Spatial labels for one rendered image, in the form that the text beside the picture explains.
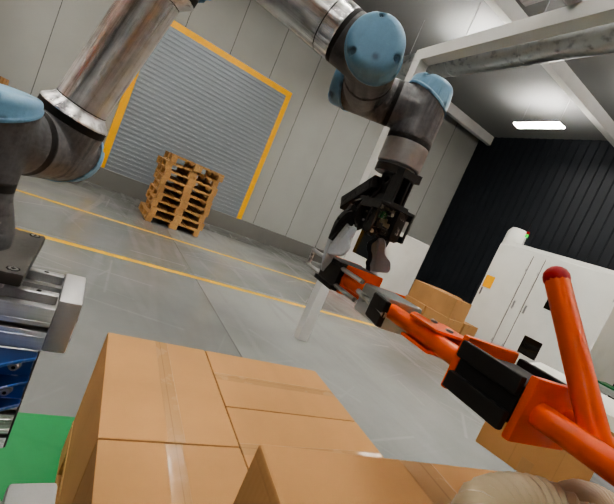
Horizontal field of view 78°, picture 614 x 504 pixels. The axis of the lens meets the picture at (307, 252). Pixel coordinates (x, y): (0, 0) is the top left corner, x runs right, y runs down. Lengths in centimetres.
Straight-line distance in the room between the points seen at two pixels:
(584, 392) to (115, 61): 77
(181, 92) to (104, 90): 918
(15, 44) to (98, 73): 935
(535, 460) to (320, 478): 170
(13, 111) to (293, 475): 59
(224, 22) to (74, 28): 314
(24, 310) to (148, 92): 926
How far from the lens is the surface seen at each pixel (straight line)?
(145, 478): 112
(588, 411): 39
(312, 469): 39
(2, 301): 73
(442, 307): 767
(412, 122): 66
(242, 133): 1026
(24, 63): 1007
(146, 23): 79
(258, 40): 1076
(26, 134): 71
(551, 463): 203
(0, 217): 72
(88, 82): 79
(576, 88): 1065
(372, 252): 69
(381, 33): 53
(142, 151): 982
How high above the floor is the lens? 127
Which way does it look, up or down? 5 degrees down
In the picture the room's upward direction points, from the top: 23 degrees clockwise
